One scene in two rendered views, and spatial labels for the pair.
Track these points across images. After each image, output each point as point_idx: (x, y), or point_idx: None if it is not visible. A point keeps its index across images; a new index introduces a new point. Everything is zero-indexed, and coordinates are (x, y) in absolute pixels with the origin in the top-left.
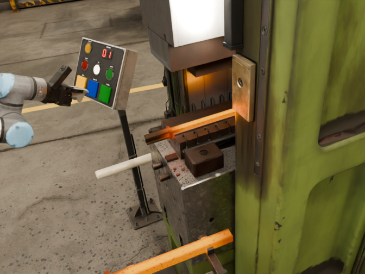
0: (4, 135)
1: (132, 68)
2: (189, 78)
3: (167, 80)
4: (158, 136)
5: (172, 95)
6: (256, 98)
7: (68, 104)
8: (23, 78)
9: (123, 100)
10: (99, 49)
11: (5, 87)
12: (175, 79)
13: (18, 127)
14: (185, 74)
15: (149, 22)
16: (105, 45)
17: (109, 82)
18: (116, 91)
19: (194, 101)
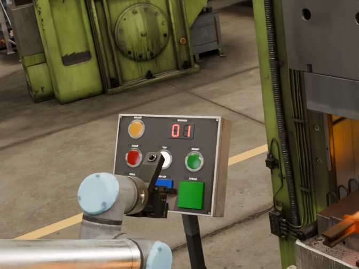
0: (143, 264)
1: (227, 147)
2: (336, 143)
3: (285, 156)
4: (342, 232)
5: (293, 179)
6: None
7: (164, 214)
8: (121, 176)
9: (221, 200)
10: (163, 127)
11: (111, 192)
12: (304, 151)
13: (160, 249)
14: (332, 137)
15: (315, 63)
16: (175, 119)
17: (197, 175)
18: (214, 185)
19: (342, 179)
